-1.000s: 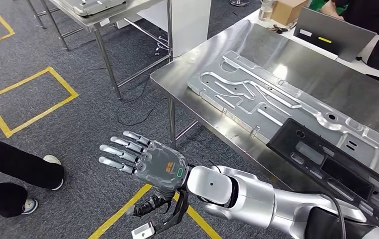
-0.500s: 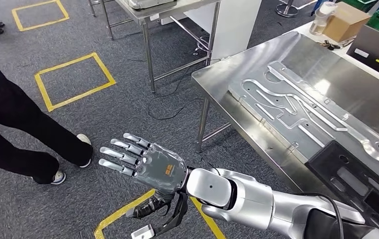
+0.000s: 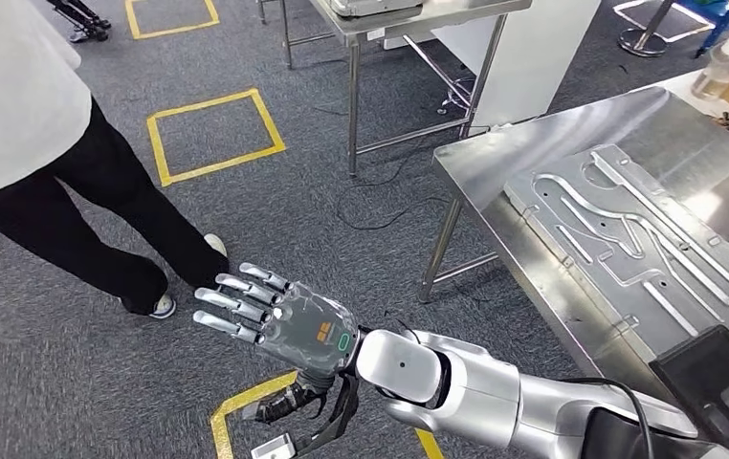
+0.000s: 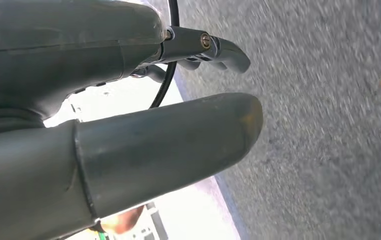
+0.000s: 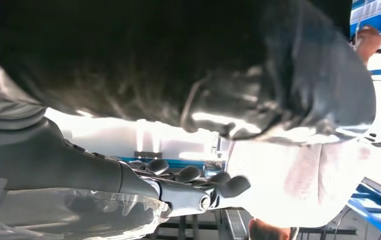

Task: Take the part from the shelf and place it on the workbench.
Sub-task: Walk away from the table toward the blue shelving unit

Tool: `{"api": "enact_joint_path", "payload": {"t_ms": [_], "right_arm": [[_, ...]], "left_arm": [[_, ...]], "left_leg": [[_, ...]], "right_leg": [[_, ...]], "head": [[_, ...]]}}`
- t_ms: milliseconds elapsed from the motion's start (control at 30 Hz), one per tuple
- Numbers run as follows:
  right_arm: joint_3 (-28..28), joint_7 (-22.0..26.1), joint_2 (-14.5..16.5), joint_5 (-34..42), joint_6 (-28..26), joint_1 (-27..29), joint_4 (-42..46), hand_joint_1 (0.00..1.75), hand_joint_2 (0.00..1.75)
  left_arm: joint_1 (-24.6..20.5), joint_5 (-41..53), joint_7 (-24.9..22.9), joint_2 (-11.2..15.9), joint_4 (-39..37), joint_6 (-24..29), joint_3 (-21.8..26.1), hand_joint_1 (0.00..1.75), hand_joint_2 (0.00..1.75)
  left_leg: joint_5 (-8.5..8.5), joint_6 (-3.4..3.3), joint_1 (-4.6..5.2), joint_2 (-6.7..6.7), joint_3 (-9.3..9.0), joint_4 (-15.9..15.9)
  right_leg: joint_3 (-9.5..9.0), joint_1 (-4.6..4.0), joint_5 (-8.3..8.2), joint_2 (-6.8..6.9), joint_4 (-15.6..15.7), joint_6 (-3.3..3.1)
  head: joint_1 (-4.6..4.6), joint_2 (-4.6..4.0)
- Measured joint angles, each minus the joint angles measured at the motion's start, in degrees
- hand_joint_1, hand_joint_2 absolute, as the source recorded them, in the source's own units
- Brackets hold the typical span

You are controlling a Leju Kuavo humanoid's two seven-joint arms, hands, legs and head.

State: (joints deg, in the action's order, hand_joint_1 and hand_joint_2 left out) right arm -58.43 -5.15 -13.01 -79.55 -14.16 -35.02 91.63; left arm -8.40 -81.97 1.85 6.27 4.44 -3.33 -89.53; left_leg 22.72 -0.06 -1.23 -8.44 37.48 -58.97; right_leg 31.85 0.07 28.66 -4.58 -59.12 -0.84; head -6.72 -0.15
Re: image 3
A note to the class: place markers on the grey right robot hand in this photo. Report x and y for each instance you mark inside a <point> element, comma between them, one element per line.
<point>314,329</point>

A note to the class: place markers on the black plastic panel part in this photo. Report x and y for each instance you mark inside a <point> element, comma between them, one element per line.
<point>688,380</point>

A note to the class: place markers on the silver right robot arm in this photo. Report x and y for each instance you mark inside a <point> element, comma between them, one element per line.
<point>466,393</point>

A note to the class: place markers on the stainless steel workbench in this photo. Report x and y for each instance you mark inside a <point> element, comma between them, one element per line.
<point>529,165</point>

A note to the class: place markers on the blue metal shelf rack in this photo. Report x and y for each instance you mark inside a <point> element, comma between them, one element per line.
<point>717,25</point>

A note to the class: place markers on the chair wheel base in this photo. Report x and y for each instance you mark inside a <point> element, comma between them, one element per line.
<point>456,95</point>

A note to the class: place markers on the person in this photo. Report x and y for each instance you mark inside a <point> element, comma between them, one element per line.
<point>54,209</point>

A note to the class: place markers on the aluminium jig plate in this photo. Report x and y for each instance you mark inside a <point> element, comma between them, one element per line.
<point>624,253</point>

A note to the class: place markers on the grey tabletop device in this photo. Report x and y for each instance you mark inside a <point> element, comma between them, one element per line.
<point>377,7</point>

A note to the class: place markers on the stainless steel side table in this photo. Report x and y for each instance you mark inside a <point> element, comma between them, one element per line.
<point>453,16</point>

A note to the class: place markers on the white cabinet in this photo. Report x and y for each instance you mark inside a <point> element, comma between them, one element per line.
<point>542,57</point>

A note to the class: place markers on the black folded cart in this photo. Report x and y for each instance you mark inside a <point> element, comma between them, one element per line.
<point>85,22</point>

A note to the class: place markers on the chrome stanchion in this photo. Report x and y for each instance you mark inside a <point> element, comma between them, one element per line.
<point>643,43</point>

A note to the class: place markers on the clear plastic bottle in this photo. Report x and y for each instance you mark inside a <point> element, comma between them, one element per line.
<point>719,69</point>

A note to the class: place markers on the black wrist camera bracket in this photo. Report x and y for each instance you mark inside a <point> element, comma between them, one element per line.
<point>342,405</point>

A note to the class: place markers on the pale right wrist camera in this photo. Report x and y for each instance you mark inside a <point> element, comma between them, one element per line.
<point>272,450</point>

